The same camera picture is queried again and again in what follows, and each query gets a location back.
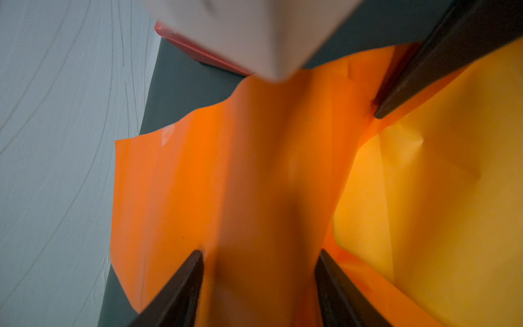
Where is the red tape dispenser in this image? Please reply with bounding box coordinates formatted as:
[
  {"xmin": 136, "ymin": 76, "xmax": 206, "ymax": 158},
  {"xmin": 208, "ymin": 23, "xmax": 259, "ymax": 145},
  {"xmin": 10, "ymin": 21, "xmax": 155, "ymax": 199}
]
[{"xmin": 155, "ymin": 20, "xmax": 251, "ymax": 76}]

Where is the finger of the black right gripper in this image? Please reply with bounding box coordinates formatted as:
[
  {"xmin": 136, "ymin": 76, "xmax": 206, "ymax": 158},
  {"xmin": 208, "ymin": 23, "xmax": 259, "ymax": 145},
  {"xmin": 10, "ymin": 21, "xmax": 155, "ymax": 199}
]
[{"xmin": 374, "ymin": 0, "xmax": 522, "ymax": 119}]

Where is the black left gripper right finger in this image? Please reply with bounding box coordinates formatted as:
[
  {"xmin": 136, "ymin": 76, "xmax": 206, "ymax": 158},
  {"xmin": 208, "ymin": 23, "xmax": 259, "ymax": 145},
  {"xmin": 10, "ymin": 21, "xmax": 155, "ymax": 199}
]
[{"xmin": 314, "ymin": 249, "xmax": 391, "ymax": 327}]

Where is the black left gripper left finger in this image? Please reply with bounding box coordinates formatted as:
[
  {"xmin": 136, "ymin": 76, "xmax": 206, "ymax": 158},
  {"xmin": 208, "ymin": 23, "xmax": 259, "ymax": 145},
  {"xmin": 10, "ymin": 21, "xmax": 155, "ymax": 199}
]
[{"xmin": 130, "ymin": 250, "xmax": 204, "ymax": 327}]

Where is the orange wrapping paper sheet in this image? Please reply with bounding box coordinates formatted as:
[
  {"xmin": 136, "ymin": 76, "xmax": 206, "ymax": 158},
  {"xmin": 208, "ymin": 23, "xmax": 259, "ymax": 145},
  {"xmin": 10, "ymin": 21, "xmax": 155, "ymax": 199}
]
[{"xmin": 111, "ymin": 40, "xmax": 522, "ymax": 326}]

